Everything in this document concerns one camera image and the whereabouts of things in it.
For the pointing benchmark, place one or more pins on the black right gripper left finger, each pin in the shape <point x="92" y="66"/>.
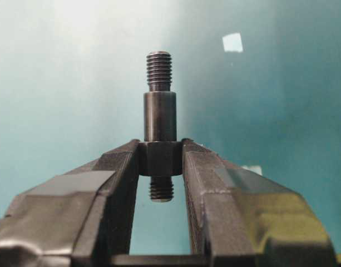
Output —
<point x="80" y="218"/>

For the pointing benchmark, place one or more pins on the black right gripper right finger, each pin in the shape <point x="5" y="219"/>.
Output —
<point x="240" y="218"/>

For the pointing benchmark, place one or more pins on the dark threaded metal shaft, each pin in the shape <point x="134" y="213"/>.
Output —
<point x="160" y="153"/>

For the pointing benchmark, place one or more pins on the blue tape square right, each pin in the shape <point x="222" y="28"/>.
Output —
<point x="254" y="168"/>

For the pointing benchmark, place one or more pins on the blue tape square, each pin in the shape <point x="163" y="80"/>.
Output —
<point x="233" y="43"/>
<point x="254" y="168"/>

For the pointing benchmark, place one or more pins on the blue tape square centre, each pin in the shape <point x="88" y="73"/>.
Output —
<point x="233" y="43"/>

